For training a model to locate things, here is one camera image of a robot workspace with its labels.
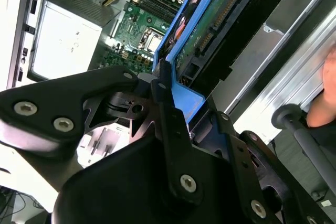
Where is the person's right hand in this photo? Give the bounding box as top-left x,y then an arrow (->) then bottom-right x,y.
306,50 -> 336,128

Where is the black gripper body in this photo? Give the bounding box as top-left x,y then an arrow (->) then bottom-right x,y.
51,136 -> 253,224

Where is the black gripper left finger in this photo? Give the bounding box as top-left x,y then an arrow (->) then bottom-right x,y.
0,60 -> 204,205

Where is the hard disk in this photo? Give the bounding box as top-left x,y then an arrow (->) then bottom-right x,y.
152,0 -> 309,130

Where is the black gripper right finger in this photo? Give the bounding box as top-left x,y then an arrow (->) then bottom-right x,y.
188,103 -> 336,224

